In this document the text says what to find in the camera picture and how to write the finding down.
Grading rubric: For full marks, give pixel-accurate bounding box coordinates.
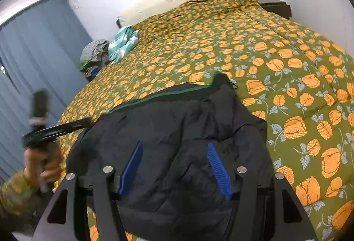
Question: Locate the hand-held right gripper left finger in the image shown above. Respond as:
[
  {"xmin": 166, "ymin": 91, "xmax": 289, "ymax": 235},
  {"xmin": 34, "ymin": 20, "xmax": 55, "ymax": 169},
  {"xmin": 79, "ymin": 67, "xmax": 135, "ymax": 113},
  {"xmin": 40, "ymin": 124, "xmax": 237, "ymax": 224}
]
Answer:
[{"xmin": 32, "ymin": 141, "xmax": 143, "ymax": 241}]

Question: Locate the green floral bedspread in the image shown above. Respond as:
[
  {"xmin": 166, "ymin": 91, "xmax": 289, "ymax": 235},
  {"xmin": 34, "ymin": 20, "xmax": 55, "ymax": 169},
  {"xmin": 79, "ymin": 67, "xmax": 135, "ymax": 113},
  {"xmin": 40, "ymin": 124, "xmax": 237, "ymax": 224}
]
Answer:
[{"xmin": 57, "ymin": 0, "xmax": 354, "ymax": 241}]

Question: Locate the dark nightstand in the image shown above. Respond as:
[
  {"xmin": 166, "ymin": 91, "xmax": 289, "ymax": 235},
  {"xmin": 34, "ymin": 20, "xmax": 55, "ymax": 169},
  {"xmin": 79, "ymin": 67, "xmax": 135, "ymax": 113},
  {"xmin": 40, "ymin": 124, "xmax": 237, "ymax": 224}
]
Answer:
[{"xmin": 259, "ymin": 0, "xmax": 292, "ymax": 20}]

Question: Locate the teal checked cloth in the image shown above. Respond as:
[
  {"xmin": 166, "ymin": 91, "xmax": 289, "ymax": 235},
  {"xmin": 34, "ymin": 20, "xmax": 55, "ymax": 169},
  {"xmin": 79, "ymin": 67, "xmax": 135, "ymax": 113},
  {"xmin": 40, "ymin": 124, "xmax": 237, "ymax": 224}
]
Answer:
[{"xmin": 107, "ymin": 25, "xmax": 139, "ymax": 64}]

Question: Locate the person's left hand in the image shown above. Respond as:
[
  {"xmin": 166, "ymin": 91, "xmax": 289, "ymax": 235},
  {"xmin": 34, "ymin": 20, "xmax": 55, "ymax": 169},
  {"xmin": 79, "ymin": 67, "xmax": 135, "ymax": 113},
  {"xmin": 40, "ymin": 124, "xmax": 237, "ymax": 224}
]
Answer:
[{"xmin": 25, "ymin": 147, "xmax": 63, "ymax": 189}]

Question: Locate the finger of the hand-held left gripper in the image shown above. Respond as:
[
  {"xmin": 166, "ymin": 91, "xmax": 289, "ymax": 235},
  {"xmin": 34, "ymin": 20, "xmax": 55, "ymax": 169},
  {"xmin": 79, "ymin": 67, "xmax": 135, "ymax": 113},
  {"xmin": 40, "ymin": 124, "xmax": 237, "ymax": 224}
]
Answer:
[{"xmin": 57, "ymin": 118, "xmax": 92, "ymax": 136}]

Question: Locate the pile of mixed clothes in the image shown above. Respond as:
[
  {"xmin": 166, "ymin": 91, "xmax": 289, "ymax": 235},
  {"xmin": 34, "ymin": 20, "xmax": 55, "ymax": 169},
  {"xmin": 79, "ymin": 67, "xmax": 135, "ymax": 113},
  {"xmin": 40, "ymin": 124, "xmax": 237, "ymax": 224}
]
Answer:
[{"xmin": 80, "ymin": 39, "xmax": 111, "ymax": 81}]

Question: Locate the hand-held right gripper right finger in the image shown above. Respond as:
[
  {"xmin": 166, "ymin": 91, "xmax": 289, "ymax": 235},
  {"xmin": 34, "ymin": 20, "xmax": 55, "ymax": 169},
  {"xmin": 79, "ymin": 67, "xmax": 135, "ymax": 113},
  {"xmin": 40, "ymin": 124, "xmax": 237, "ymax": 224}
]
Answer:
[{"xmin": 207, "ymin": 143, "xmax": 318, "ymax": 241}]

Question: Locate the blue curtain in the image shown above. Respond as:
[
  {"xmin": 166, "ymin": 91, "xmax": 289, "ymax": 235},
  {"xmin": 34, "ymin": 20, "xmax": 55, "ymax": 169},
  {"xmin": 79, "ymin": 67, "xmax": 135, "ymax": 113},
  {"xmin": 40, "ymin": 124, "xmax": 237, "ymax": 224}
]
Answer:
[{"xmin": 0, "ymin": 0, "xmax": 93, "ymax": 183}]

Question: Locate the black quilted jacket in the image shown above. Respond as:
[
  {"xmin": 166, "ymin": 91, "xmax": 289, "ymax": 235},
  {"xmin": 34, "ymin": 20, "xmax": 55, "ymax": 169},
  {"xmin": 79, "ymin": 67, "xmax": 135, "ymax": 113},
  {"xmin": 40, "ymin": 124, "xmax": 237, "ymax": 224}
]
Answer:
[{"xmin": 66, "ymin": 72, "xmax": 274, "ymax": 241}]

